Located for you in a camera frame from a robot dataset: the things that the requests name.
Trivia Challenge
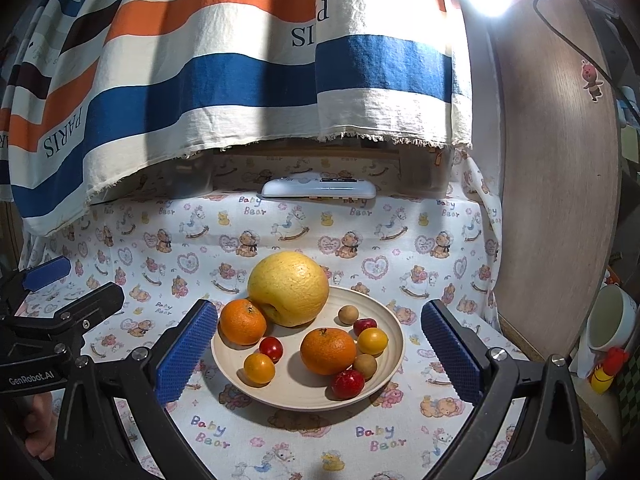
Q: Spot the cream round plate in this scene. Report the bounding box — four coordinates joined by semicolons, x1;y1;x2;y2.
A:
211;285;405;412

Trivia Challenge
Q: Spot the green checked cloth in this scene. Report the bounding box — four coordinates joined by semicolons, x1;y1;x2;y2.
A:
612;360;640;426

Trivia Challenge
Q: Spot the black lamp cable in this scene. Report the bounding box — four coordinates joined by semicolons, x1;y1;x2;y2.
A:
532;0;623;92

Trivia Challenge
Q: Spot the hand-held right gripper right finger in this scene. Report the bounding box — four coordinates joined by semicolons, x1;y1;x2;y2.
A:
421;299;586;480

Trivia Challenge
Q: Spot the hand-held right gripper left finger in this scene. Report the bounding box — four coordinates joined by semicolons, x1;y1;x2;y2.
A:
54;299;221;480

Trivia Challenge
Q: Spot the white power strip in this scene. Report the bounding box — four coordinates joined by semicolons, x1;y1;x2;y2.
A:
261;172;377;201

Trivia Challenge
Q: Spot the translucent plastic box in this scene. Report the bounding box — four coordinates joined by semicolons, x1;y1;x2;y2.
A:
172;159;213;197

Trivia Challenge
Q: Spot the person's left hand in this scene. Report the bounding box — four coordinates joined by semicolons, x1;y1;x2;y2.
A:
22;392;57;461

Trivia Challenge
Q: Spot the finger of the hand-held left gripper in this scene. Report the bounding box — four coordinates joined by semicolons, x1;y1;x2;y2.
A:
55;282;126;334
0;255;72;311

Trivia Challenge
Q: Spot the striped hanging cloth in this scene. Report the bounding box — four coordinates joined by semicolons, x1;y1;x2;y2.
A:
0;0;473;236

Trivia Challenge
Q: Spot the bear print table cloth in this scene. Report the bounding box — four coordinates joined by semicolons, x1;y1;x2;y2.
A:
20;150;596;480

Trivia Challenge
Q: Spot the orange mandarin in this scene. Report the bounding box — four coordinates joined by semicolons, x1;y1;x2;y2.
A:
300;327;358;377
220;298;268;347

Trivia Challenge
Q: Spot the large yellow pomelo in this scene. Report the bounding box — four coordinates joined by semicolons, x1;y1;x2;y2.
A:
247;252;331;328

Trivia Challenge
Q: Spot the yellow and red toy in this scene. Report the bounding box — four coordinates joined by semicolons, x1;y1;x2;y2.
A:
590;347;631;396

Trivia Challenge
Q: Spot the white mug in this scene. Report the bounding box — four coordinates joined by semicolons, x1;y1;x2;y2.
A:
582;282;638;361

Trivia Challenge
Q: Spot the cartoon figure sticker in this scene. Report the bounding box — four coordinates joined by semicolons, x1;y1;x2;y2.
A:
581;59;606;103

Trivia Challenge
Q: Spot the yellow cherry tomato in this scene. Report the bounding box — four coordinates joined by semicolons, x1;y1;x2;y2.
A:
243;352;277;387
356;327;389;357

